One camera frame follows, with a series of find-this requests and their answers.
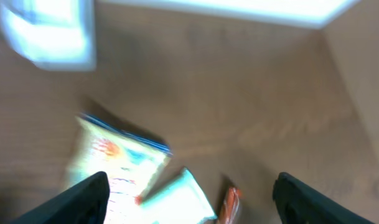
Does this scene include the light green wet wipes pack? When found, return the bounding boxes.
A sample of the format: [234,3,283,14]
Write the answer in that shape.
[141,168,217,224]

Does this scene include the yellow snack bag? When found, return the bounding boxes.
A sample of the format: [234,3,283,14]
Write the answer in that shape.
[65,114,171,223]

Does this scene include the white barcode scanner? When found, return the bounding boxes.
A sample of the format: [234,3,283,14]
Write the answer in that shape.
[0,0,96,72]

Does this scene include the orange snack bar wrapper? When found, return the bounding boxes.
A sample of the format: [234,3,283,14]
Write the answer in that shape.
[216,187,241,224]

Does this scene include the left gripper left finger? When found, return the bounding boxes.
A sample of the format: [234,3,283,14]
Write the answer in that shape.
[11,171,110,224]

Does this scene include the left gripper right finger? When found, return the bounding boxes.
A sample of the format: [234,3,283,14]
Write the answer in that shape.
[273,172,370,224]

